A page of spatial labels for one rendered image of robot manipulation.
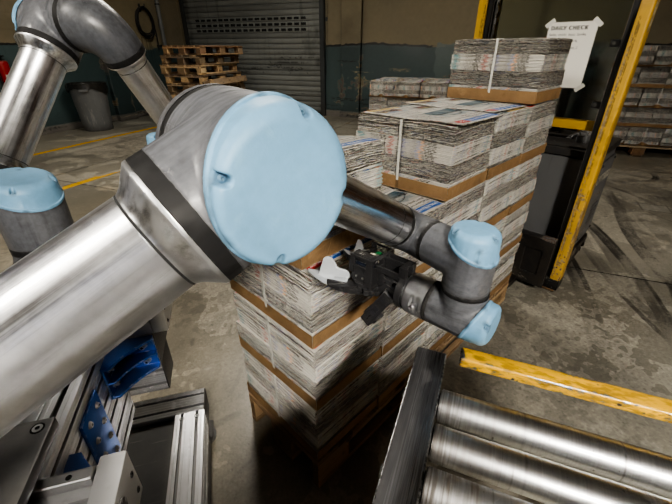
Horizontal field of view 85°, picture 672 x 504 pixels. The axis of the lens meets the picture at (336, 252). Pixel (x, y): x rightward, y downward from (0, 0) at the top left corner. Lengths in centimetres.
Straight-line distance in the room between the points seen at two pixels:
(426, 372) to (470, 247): 22
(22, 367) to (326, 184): 22
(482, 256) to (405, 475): 30
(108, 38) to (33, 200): 38
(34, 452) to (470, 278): 61
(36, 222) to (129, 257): 62
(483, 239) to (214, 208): 41
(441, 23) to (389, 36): 93
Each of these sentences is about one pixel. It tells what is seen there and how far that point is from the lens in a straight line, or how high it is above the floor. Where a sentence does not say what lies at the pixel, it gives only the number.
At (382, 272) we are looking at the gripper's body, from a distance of 69.
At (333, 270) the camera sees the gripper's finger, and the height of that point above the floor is 87.
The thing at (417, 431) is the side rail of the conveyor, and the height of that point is 80.
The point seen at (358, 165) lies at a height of 103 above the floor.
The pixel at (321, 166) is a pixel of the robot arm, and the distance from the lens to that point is 27.
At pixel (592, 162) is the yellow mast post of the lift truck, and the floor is 77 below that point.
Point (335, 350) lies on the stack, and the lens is 102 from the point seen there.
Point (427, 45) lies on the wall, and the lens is 780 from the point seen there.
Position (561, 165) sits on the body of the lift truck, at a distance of 242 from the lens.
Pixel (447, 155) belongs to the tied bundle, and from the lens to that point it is 118.
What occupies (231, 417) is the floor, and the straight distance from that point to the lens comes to 162.
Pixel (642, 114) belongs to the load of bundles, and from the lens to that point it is 632.
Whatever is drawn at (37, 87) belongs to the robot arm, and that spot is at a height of 118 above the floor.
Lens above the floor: 125
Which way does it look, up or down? 29 degrees down
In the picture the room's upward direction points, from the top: straight up
